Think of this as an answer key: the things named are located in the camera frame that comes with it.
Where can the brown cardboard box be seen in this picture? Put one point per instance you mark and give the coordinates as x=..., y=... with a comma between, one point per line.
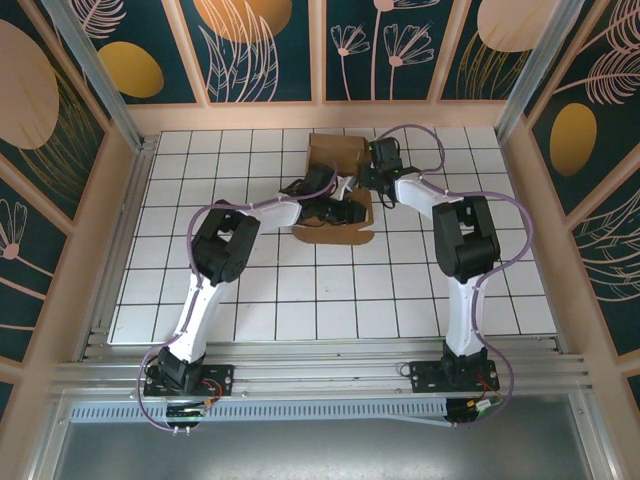
x=330, y=147

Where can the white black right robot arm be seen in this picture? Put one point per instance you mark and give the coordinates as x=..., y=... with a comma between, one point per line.
x=465, y=240

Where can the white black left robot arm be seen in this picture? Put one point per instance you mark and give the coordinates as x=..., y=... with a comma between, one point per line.
x=225, y=245

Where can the panel pink flowers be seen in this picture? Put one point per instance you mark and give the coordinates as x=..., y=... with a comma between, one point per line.
x=380, y=75

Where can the panel pale circle gold grass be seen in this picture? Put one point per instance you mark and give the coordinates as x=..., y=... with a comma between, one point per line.
x=500, y=30

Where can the panel orange circle pink leaves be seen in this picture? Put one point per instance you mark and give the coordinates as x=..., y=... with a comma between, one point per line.
x=250, y=50

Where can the panel yellow oval pink feathers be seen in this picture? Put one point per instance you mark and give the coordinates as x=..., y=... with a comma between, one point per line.
x=572, y=140

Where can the green circuit board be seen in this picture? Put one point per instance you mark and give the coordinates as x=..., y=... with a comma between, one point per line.
x=482, y=406

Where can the grey metal panel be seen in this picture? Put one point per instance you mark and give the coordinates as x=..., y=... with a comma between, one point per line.
x=320, y=450

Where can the panel yellow oval pink leaf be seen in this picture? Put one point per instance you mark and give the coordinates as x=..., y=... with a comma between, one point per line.
x=130, y=70

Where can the panel pink feathers gold lines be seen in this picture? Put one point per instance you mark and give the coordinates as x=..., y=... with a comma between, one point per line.
x=615, y=260

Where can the panel single pink flower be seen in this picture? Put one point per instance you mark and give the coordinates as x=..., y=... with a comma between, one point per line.
x=25, y=280

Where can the panel large pale circle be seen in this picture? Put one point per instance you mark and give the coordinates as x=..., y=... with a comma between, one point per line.
x=30, y=100

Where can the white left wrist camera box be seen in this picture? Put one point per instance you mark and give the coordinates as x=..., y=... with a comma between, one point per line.
x=344, y=186

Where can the narrow aluminium extrusion rail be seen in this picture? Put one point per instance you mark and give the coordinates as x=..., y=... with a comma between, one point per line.
x=320, y=346

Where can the wide aluminium extrusion rail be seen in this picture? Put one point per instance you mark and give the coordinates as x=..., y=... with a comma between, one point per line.
x=320, y=380

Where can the aluminium corner post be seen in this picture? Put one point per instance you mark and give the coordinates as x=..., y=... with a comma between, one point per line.
x=534, y=75
x=97, y=75

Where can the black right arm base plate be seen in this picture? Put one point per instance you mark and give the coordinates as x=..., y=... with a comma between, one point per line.
x=425, y=377

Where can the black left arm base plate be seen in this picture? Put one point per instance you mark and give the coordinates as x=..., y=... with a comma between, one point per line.
x=220, y=375

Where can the aluminium side rail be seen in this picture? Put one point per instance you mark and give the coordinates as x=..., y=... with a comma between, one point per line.
x=132, y=200

